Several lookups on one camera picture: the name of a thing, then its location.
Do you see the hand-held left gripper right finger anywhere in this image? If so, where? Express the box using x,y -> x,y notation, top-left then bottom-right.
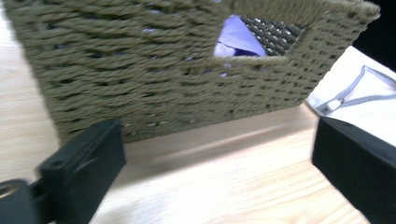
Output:
311,116 -> 396,224

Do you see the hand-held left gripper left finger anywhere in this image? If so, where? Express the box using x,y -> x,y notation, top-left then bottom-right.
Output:
35,118 -> 127,224

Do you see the olive woven rope basket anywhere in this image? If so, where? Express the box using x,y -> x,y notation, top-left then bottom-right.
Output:
1,0 -> 381,145

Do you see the lavender cloth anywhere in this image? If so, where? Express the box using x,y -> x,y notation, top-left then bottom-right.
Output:
213,14 -> 268,58

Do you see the white fabric bag grey trim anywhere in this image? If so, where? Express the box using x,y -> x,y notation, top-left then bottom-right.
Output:
305,46 -> 396,147

